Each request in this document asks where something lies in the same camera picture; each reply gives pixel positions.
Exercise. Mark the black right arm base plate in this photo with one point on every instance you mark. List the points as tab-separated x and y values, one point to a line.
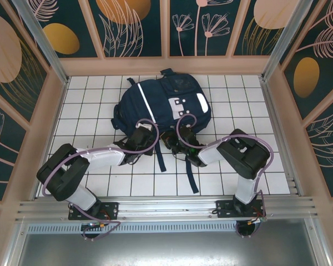
223	210

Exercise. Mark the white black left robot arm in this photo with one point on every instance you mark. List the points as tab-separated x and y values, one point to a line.
100	159

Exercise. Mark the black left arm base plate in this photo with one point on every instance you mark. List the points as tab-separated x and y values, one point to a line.
111	210

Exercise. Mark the long aluminium mounting rail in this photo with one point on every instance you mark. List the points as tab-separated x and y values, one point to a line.
169	207

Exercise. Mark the aluminium side rail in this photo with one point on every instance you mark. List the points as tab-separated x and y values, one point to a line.
50	138
280	138

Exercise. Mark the navy blue backpack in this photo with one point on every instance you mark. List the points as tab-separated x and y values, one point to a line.
161	105

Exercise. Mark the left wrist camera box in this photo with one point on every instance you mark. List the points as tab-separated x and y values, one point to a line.
144	127

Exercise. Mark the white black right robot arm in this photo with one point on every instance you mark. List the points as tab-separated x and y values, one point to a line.
247	155

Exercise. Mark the aluminium corner post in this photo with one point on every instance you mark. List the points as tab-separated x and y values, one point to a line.
284	41
44	41

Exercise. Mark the small controller board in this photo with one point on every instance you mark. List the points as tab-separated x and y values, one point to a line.
255	220
95	225

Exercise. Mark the grey metal sheet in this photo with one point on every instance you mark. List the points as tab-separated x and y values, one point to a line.
169	249

